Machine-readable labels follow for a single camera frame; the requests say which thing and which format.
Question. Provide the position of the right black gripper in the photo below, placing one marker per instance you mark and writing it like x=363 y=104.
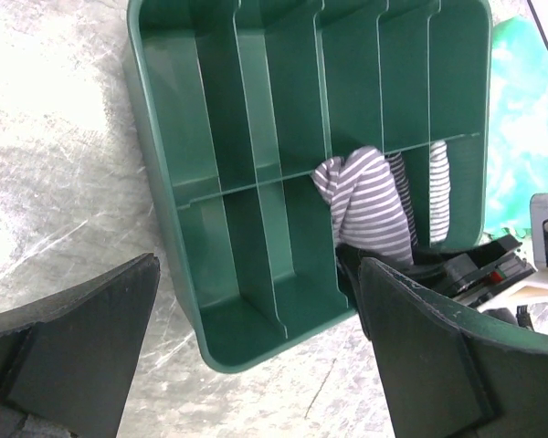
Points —
x=471 y=276

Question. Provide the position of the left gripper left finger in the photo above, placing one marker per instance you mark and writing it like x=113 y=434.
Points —
x=67 y=361

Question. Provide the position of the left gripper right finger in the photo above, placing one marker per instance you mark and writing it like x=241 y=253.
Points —
x=448 y=370

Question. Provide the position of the green white patterned underwear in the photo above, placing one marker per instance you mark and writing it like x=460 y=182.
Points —
x=517 y=164

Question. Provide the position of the green compartment organizer tray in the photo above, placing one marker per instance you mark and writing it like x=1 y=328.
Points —
x=237 y=102

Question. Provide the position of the rolled grey striped underwear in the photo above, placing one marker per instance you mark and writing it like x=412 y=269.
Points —
x=439 y=192

